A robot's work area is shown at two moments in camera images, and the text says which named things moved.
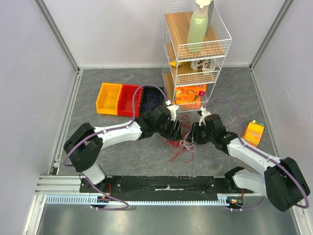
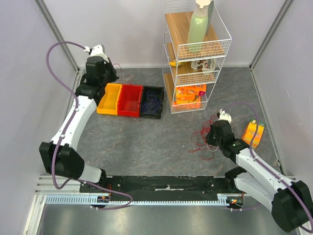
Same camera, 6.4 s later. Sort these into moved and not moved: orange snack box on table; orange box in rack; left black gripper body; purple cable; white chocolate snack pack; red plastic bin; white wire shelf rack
Moved: left black gripper body
Not moved: red plastic bin; white wire shelf rack; purple cable; white chocolate snack pack; orange box in rack; orange snack box on table
